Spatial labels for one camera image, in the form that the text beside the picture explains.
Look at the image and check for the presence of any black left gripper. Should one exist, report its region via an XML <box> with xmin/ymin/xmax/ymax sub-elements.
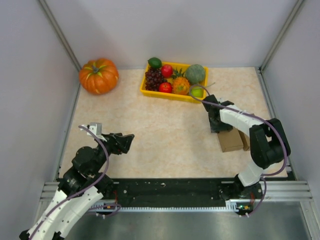
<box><xmin>90</xmin><ymin>132</ymin><xmax>135</xmax><ymax>176</ymax></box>

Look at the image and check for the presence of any brown cardboard box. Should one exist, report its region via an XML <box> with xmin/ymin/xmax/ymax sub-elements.
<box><xmin>238</xmin><ymin>130</ymin><xmax>250</xmax><ymax>151</ymax></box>

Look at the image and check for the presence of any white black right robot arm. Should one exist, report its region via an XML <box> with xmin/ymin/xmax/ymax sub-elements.
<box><xmin>201</xmin><ymin>94</ymin><xmax>291</xmax><ymax>198</ymax></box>

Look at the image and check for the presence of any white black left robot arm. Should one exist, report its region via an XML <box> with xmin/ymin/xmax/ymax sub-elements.
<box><xmin>19</xmin><ymin>133</ymin><xmax>135</xmax><ymax>240</ymax></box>

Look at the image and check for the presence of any light green apple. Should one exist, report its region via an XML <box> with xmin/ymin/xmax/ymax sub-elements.
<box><xmin>188</xmin><ymin>82</ymin><xmax>215</xmax><ymax>98</ymax></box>

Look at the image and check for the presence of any orange horned melon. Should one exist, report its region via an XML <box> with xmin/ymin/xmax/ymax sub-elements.
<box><xmin>171</xmin><ymin>68</ymin><xmax>190</xmax><ymax>96</ymax></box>

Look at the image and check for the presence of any green netted melon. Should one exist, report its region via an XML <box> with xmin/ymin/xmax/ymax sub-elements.
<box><xmin>185</xmin><ymin>64</ymin><xmax>206</xmax><ymax>85</ymax></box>

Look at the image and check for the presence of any red apple front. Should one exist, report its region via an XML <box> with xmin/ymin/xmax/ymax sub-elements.
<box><xmin>158</xmin><ymin>82</ymin><xmax>173</xmax><ymax>94</ymax></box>

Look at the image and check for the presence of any red apple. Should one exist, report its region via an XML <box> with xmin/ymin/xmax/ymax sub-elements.
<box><xmin>158</xmin><ymin>82</ymin><xmax>173</xmax><ymax>94</ymax></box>
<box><xmin>161</xmin><ymin>64</ymin><xmax>173</xmax><ymax>78</ymax></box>

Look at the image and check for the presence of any orange pumpkin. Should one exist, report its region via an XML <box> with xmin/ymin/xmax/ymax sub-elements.
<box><xmin>78</xmin><ymin>58</ymin><xmax>119</xmax><ymax>95</ymax></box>

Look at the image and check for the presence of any yellow plastic fruit tray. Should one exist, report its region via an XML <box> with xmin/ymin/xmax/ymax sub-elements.
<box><xmin>140</xmin><ymin>58</ymin><xmax>209</xmax><ymax>103</ymax></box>

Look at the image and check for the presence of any red apple rear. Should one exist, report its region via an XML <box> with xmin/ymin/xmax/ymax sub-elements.
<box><xmin>161</xmin><ymin>64</ymin><xmax>173</xmax><ymax>78</ymax></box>

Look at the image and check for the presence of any purple grape bunch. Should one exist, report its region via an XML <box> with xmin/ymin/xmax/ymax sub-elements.
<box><xmin>145</xmin><ymin>67</ymin><xmax>167</xmax><ymax>92</ymax></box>

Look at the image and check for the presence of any dark green lime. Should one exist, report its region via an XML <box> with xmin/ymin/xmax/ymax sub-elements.
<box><xmin>147</xmin><ymin>57</ymin><xmax>162</xmax><ymax>69</ymax></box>

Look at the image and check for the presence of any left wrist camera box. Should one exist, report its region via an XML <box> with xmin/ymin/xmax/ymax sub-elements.
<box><xmin>86</xmin><ymin>122</ymin><xmax>106</xmax><ymax>141</ymax></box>

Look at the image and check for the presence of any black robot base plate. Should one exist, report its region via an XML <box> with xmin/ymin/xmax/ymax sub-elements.
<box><xmin>103</xmin><ymin>178</ymin><xmax>262</xmax><ymax>207</ymax></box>

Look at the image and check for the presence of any white slotted cable duct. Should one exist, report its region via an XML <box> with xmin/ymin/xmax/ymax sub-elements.
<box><xmin>88</xmin><ymin>201</ymin><xmax>253</xmax><ymax>213</ymax></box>

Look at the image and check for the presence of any aluminium frame post right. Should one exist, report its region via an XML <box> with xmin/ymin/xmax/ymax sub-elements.
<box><xmin>258</xmin><ymin>0</ymin><xmax>306</xmax><ymax>75</ymax></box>

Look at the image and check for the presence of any aluminium frame post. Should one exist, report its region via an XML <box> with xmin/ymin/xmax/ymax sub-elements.
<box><xmin>258</xmin><ymin>0</ymin><xmax>306</xmax><ymax>75</ymax></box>
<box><xmin>36</xmin><ymin>0</ymin><xmax>81</xmax><ymax>72</ymax></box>

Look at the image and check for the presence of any aluminium frame post left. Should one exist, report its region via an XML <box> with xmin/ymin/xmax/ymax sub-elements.
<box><xmin>36</xmin><ymin>0</ymin><xmax>81</xmax><ymax>72</ymax></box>

